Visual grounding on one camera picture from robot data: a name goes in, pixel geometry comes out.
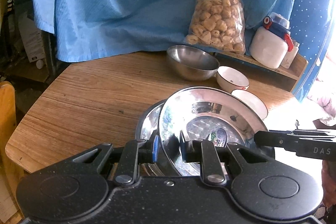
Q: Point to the pale bedding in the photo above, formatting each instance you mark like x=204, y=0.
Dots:
x=324, y=108

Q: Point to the yellow wooden chair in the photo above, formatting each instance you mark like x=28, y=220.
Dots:
x=8, y=113

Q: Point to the blue dotted tent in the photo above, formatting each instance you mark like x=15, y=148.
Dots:
x=312, y=16

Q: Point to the wooden shelf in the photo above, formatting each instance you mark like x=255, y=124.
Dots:
x=286, y=74

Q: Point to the steel plate with sticker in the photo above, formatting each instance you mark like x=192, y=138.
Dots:
x=210, y=108

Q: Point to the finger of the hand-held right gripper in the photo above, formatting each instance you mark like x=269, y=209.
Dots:
x=278, y=140

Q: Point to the white thermos cup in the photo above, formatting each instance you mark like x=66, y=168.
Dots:
x=290, y=54

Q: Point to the white cardboard box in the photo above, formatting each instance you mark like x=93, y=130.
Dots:
x=32, y=37

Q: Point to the white ceramic plate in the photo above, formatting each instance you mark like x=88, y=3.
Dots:
x=252, y=103

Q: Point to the white bowl with red stripes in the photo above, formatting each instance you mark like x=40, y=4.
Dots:
x=232, y=78

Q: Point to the clear bag of puffed snacks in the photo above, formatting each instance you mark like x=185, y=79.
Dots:
x=218, y=24

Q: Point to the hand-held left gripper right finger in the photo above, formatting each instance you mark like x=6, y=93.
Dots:
x=185, y=151

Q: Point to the steel bowl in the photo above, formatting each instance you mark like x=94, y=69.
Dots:
x=193, y=61

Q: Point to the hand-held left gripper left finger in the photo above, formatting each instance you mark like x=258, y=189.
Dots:
x=155, y=148

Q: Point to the white jug with blue lid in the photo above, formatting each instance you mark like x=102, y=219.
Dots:
x=267, y=45

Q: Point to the light blue cloth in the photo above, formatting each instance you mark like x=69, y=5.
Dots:
x=118, y=3

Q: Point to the plain steel plate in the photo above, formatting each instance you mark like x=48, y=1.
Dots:
x=147, y=121

